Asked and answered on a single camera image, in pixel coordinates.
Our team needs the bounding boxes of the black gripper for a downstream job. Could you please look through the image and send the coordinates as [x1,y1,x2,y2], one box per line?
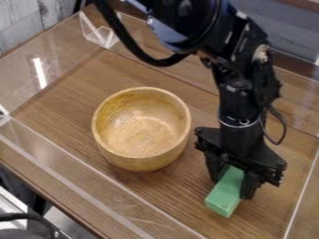
[194,119,288,200]

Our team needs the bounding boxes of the green rectangular block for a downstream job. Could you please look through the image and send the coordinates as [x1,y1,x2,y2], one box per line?
[204,166,244,218]

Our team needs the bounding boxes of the brown wooden bowl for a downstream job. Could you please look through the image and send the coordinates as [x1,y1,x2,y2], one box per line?
[90,87,192,172]

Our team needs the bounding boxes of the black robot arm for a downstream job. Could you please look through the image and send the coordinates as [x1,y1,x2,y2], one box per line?
[92,0,288,200]

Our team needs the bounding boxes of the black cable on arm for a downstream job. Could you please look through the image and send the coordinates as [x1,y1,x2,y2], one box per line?
[260,104,288,147]

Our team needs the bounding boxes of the black metal table frame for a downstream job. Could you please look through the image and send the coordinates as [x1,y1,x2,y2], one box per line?
[0,166,73,239]

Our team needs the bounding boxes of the black cable under table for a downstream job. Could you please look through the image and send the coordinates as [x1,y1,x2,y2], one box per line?
[0,212,60,239]

